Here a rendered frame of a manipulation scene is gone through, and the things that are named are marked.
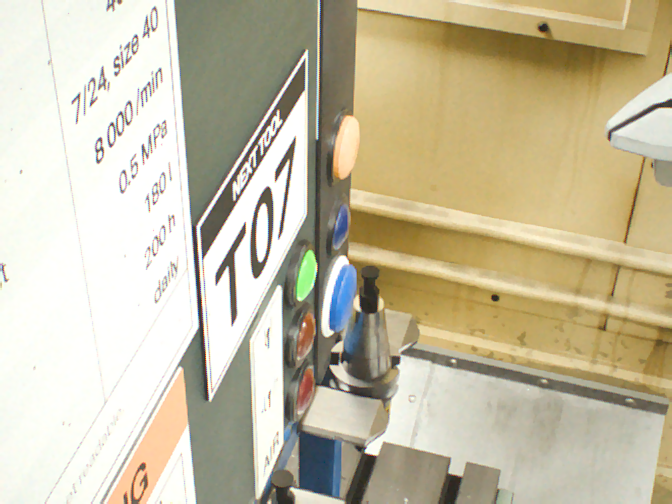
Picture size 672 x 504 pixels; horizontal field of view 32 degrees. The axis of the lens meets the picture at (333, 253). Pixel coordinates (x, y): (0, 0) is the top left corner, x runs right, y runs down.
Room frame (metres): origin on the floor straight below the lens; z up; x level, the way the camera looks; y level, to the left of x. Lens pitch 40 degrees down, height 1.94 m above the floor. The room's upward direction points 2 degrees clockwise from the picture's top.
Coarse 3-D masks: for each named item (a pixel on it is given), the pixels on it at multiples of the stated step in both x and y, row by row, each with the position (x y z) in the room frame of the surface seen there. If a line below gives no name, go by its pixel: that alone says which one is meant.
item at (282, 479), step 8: (280, 472) 0.50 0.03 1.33; (288, 472) 0.50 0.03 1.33; (272, 480) 0.49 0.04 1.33; (280, 480) 0.49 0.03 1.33; (288, 480) 0.49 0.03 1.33; (280, 488) 0.48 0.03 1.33; (288, 488) 0.49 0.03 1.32; (272, 496) 0.49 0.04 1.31; (280, 496) 0.49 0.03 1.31; (288, 496) 0.49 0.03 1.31
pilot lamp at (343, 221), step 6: (342, 210) 0.37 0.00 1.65; (348, 210) 0.38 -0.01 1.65; (342, 216) 0.37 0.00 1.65; (348, 216) 0.37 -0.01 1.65; (336, 222) 0.37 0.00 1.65; (342, 222) 0.37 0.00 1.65; (348, 222) 0.37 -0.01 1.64; (336, 228) 0.37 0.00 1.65; (342, 228) 0.37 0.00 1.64; (348, 228) 0.37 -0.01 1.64; (336, 234) 0.37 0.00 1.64; (342, 234) 0.37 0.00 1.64; (336, 240) 0.37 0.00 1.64; (342, 240) 0.37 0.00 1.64; (336, 246) 0.37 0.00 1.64
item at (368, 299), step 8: (368, 272) 0.70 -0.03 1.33; (376, 272) 0.70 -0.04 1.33; (368, 280) 0.70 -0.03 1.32; (360, 288) 0.71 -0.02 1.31; (368, 288) 0.70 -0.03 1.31; (376, 288) 0.71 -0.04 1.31; (360, 296) 0.70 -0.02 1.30; (368, 296) 0.70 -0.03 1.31; (376, 296) 0.70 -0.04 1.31; (360, 304) 0.70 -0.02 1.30; (368, 304) 0.69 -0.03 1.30; (376, 304) 0.70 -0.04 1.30
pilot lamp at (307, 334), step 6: (306, 318) 0.33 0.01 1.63; (312, 318) 0.33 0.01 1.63; (306, 324) 0.33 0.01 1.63; (312, 324) 0.33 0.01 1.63; (306, 330) 0.32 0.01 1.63; (312, 330) 0.33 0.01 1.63; (300, 336) 0.32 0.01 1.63; (306, 336) 0.32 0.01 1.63; (312, 336) 0.33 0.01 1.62; (300, 342) 0.32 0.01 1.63; (306, 342) 0.32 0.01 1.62; (312, 342) 0.33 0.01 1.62; (300, 348) 0.32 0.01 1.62; (306, 348) 0.32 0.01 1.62; (300, 354) 0.32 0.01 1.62; (306, 354) 0.32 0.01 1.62
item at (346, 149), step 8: (344, 120) 0.37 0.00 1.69; (352, 120) 0.38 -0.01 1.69; (344, 128) 0.37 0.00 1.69; (352, 128) 0.37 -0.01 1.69; (344, 136) 0.37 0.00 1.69; (352, 136) 0.37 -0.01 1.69; (336, 144) 0.36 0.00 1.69; (344, 144) 0.36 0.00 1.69; (352, 144) 0.37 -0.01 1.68; (336, 152) 0.36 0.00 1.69; (344, 152) 0.36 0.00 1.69; (352, 152) 0.37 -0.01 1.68; (336, 160) 0.36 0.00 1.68; (344, 160) 0.36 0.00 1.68; (352, 160) 0.37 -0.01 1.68; (336, 168) 0.36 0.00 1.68; (344, 168) 0.36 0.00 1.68; (336, 176) 0.36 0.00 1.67; (344, 176) 0.37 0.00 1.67
